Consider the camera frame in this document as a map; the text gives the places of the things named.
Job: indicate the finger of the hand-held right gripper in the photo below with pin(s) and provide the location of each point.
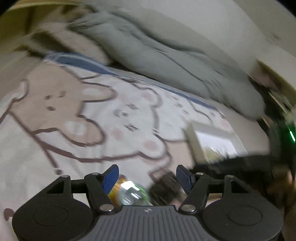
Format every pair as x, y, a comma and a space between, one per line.
231, 165

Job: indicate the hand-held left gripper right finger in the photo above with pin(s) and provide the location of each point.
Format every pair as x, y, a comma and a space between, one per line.
183, 179

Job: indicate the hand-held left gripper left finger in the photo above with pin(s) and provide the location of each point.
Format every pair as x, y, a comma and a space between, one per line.
111, 178

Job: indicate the clear bag of rubber bands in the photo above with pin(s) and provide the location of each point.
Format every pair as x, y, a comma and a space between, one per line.
210, 154

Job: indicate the white cardboard box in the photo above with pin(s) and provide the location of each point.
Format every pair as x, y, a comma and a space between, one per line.
215, 139

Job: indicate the person's right forearm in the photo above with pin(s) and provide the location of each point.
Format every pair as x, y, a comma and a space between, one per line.
290, 208

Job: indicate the beige bed sheet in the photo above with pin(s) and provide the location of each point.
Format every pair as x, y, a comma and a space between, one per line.
249, 134

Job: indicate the wooden wardrobe shelf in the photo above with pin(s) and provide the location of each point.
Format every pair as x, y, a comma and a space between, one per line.
275, 76

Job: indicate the bear printed blanket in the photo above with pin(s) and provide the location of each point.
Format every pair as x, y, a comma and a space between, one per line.
69, 111

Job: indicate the grey duvet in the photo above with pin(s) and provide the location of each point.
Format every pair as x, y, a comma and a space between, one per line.
150, 53

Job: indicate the beige fuzzy pillow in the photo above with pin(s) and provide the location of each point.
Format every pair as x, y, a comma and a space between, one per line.
69, 44

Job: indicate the wooden bedside shelf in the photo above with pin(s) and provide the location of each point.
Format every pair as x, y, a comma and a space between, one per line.
23, 20

